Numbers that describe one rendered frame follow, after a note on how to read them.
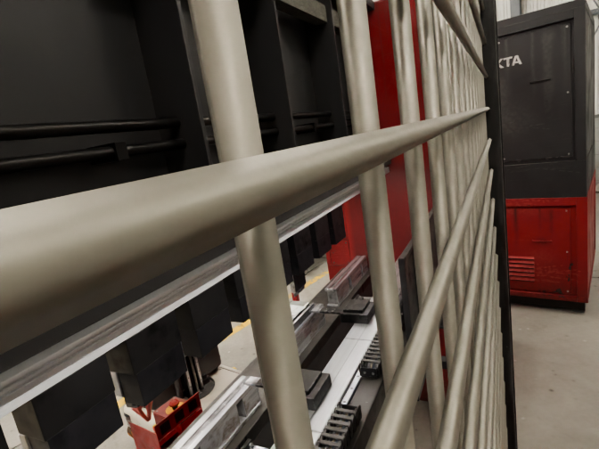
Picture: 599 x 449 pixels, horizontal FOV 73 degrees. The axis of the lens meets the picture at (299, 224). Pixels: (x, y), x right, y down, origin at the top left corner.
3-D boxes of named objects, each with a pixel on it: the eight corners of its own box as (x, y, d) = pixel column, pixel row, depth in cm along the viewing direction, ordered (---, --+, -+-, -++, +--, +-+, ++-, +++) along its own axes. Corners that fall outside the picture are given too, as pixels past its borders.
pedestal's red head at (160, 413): (181, 421, 164) (171, 382, 161) (208, 433, 155) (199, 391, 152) (138, 457, 149) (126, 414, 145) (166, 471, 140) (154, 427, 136)
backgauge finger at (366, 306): (317, 306, 174) (315, 296, 173) (376, 310, 162) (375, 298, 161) (306, 320, 163) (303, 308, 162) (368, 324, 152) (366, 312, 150)
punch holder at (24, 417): (98, 416, 89) (78, 348, 86) (125, 423, 85) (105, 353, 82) (29, 469, 76) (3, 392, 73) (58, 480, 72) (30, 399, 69)
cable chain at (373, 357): (389, 318, 150) (389, 308, 149) (406, 319, 147) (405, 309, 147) (359, 377, 118) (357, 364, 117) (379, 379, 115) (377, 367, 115)
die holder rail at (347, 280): (358, 270, 242) (356, 255, 240) (368, 270, 239) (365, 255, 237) (327, 306, 199) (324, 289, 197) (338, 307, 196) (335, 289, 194)
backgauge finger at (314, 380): (257, 373, 131) (254, 359, 130) (332, 384, 119) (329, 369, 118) (235, 396, 121) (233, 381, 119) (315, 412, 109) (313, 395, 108)
